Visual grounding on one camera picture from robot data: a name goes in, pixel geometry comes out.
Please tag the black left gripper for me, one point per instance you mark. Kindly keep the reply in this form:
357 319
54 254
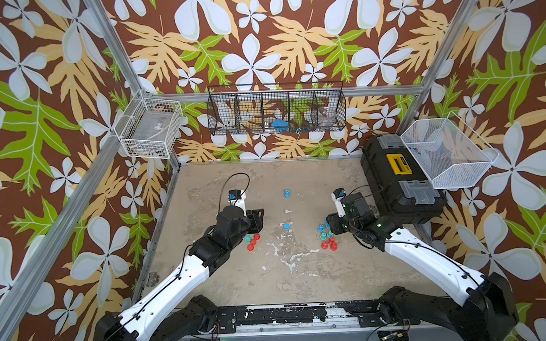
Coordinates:
255 222

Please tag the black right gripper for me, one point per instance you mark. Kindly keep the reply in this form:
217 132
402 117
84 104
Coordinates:
333 223

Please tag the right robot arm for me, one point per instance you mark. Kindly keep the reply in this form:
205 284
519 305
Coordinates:
476 306

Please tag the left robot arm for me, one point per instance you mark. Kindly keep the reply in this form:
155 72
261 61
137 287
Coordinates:
154 317

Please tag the black toolbox yellow latch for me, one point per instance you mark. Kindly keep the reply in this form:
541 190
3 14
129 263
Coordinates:
401 189

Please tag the blue object in basket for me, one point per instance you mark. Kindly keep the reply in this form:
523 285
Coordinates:
280 125

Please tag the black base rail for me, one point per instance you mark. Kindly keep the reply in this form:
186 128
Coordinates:
362 313

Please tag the white wire basket right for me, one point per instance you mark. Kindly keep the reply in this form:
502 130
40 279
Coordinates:
450 152

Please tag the white wire basket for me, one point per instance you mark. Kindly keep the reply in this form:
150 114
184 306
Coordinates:
450 152
149 126

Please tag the black wire basket back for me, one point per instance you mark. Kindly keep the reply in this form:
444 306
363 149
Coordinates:
251 108

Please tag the white wire basket left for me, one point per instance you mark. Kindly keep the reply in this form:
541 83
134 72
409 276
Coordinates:
149 126

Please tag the aluminium frame post back right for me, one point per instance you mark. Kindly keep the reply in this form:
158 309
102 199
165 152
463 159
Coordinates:
444 50

